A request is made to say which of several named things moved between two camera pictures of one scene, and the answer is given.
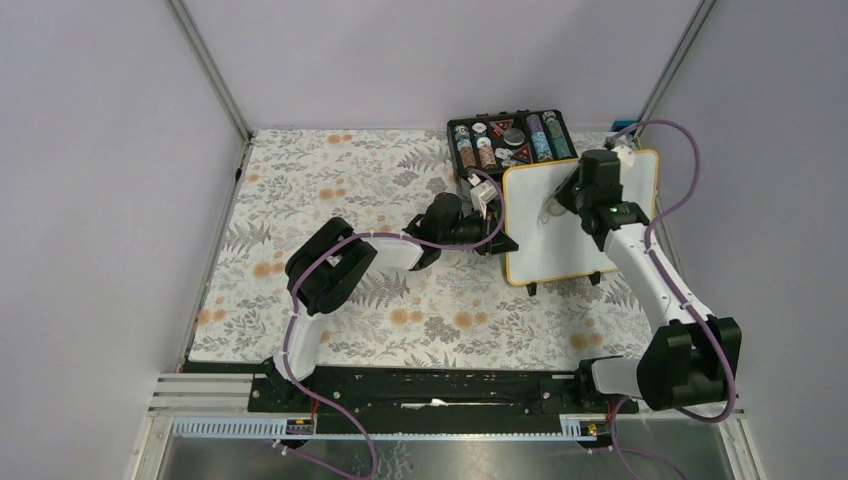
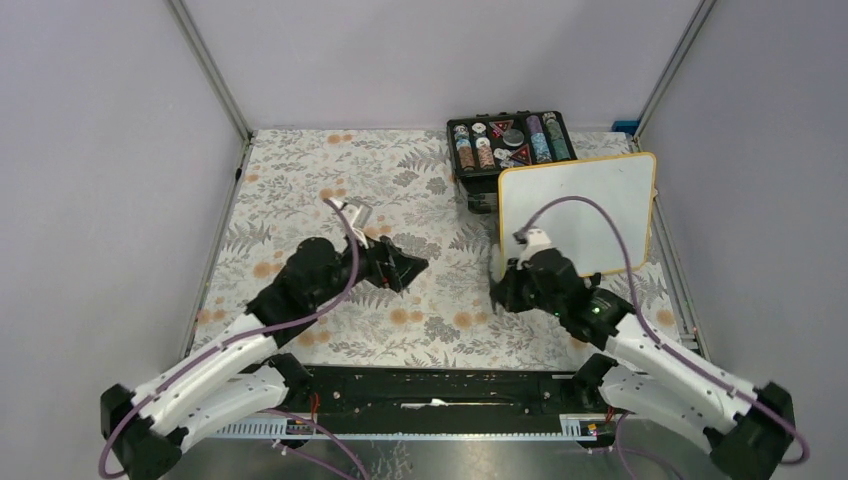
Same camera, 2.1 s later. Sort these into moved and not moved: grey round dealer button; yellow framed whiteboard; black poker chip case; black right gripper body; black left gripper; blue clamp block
Moved: black left gripper; black right gripper body
Not moved: yellow framed whiteboard; grey round dealer button; black poker chip case; blue clamp block
